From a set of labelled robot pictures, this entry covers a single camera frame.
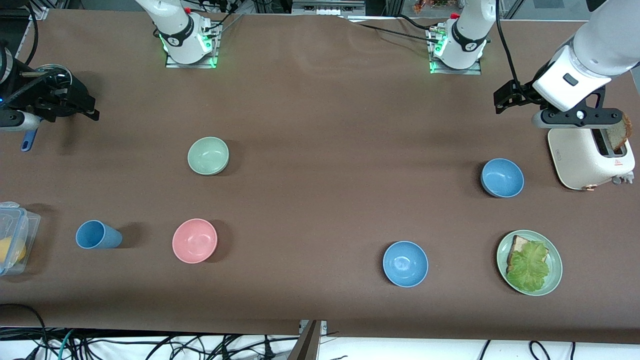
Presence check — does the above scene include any blue bowl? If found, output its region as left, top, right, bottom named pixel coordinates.
left=480, top=158, right=525, bottom=199
left=382, top=240, right=429, bottom=288

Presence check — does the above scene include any green bowl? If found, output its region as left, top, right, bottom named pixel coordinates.
left=187, top=136, right=230, bottom=176

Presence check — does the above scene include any pink bowl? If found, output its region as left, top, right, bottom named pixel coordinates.
left=172, top=218, right=219, bottom=264

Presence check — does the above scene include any cream white toaster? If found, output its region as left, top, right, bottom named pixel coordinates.
left=547, top=125, right=637, bottom=192

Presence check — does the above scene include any brown toasted bread slice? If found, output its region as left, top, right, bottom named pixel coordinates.
left=605, top=114, right=633, bottom=153

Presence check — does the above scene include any clear container with blue lid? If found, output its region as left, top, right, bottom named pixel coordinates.
left=0, top=201, right=42, bottom=277

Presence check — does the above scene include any blue cup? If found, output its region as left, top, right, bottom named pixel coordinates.
left=75, top=220, right=123, bottom=250

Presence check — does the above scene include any bread slice with white crumb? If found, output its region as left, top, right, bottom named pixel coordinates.
left=506, top=235, right=550, bottom=273

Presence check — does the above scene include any yellow fruit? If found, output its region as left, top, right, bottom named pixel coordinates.
left=0, top=237, right=27, bottom=266

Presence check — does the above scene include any green lettuce leaf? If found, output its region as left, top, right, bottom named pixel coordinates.
left=506, top=241, right=551, bottom=293

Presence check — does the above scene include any green plate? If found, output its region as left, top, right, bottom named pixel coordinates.
left=496, top=229, right=564, bottom=297

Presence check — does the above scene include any wooden table support beam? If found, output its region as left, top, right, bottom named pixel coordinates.
left=287, top=320, right=322, bottom=360

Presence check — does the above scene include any blue handled metal pan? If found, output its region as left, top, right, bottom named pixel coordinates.
left=21, top=64, right=74, bottom=152

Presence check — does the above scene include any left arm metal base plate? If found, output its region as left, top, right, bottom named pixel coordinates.
left=428, top=27, right=483, bottom=76

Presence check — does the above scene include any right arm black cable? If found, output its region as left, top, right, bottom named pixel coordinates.
left=22, top=0, right=40, bottom=68

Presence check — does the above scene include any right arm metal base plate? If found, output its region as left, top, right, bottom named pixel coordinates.
left=165, top=22, right=221, bottom=69

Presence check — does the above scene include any black cable on table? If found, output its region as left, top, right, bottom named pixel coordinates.
left=345, top=17, right=443, bottom=46

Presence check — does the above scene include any black looped floor cable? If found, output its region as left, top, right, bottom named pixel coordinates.
left=0, top=303, right=49, bottom=360

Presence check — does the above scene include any teal floor cable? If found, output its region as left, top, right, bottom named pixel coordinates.
left=58, top=329, right=77, bottom=360

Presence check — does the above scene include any curled black floor cable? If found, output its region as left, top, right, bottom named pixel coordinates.
left=528, top=340, right=552, bottom=360

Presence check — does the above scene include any black floor cable tangle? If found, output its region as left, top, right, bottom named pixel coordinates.
left=75, top=332, right=301, bottom=360

